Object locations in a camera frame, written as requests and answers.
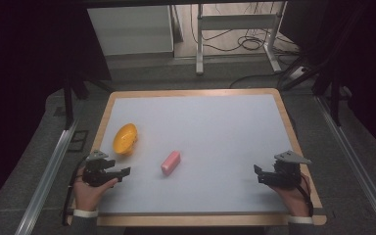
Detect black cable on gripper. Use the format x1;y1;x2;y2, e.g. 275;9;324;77
61;156;91;227
294;173;315;219

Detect aluminium rail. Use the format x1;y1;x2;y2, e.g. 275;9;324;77
314;96;376;235
14;118;81;235

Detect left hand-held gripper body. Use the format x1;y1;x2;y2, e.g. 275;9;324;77
82;149;123;188

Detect black floor cables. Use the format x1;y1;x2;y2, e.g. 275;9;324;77
189;2;303;90

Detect person's left hand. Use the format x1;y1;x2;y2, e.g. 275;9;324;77
72;165;119;212

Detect white metal stand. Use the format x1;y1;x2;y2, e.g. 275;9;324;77
195;2;289;76

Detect dark curtain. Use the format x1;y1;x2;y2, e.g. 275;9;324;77
278;0;376;161
0;0;113;216

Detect white panel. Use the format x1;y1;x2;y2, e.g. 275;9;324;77
87;5;174;57

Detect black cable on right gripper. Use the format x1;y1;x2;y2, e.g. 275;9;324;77
294;173;315;219

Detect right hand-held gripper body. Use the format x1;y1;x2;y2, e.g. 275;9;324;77
258;150;312;191

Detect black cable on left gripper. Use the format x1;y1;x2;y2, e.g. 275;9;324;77
61;156;91;227

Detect person's right hand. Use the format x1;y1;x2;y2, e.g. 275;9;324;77
268;174;311;218

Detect yellow-orange fruit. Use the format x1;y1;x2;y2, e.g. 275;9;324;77
112;122;139;156

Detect pink soap bar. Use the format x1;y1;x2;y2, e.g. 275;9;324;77
160;150;182;176

